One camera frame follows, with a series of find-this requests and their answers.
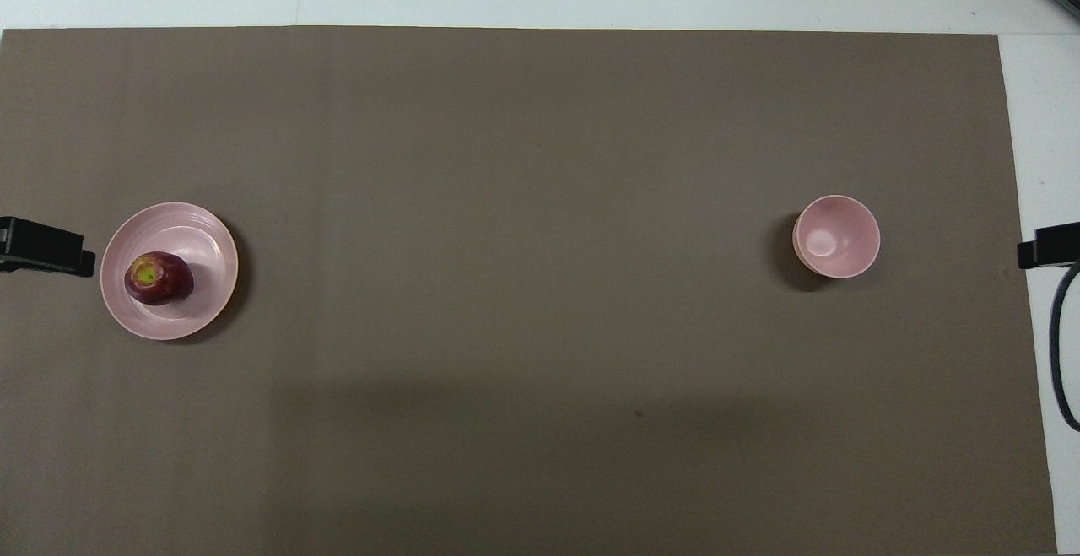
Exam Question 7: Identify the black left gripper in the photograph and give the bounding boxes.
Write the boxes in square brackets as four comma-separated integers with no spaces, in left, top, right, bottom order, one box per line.
[0,216,96,278]

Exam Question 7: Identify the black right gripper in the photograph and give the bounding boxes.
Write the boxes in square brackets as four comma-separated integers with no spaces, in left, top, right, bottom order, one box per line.
[1016,222,1080,271]

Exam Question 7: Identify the red apple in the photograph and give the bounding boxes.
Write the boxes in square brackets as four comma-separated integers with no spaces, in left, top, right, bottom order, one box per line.
[124,251,195,306]

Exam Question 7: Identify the pink plate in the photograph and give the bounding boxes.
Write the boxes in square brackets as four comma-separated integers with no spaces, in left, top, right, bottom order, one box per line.
[100,202,240,342]

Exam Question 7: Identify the pink bowl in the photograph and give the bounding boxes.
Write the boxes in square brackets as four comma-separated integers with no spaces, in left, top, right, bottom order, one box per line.
[792,194,882,279]

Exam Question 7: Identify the brown paper table mat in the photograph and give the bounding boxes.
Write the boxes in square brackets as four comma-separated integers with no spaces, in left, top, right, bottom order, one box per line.
[0,26,1059,556]

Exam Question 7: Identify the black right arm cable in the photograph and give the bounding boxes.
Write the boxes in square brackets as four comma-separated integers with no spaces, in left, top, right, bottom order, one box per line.
[1049,259,1080,434]

